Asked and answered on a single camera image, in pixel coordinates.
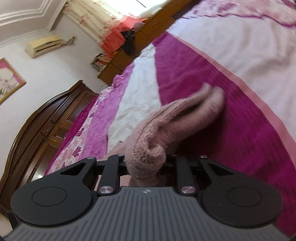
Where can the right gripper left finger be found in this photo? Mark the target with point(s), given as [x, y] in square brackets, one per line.
[68, 194]

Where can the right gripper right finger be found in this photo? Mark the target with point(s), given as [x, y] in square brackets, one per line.
[228, 196]

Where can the pink knitted cardigan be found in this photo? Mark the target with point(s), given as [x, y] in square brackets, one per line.
[160, 133]

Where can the dark wooden headboard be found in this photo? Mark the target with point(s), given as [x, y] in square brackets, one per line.
[40, 138]

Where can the framed floral picture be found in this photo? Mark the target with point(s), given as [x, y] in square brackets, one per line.
[10, 80]

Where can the row of books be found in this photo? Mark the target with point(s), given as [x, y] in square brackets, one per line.
[100, 62]

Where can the pink purple striped bedspread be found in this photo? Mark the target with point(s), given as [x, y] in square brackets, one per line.
[247, 48]

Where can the black garment on cabinet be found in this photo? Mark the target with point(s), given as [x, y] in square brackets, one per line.
[128, 46]

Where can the orange floral curtain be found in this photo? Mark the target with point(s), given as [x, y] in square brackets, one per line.
[104, 21]

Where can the pink plush toy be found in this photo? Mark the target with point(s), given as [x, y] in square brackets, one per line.
[138, 26]

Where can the long wooden low cabinet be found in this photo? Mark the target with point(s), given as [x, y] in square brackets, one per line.
[154, 27]

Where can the white wall air conditioner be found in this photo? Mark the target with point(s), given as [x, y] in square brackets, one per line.
[41, 46]

